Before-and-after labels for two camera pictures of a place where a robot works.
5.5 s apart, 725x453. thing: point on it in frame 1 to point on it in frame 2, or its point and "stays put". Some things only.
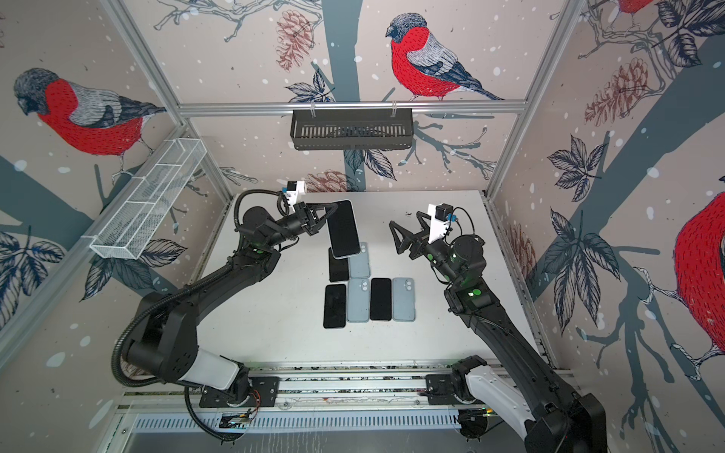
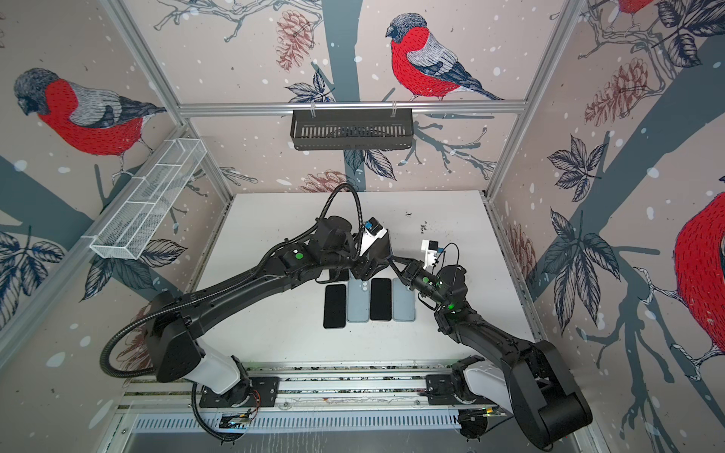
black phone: x=338 y=268 stays put
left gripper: x=308 y=221 to x=368 y=267
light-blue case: x=358 y=300 stays put
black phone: x=380 y=299 stays put
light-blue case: x=403 y=300 stays put
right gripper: x=415 y=243 to x=414 y=274
